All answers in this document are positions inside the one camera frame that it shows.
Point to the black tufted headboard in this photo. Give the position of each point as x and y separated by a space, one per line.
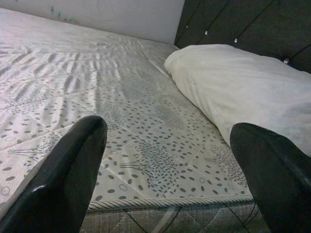
255 21

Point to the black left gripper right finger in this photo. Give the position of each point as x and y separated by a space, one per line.
279 182

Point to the white quilted mattress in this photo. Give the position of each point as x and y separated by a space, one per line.
121 97

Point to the white pillow with print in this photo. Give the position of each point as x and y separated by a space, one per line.
243 85

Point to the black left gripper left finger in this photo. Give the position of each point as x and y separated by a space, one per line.
56 182

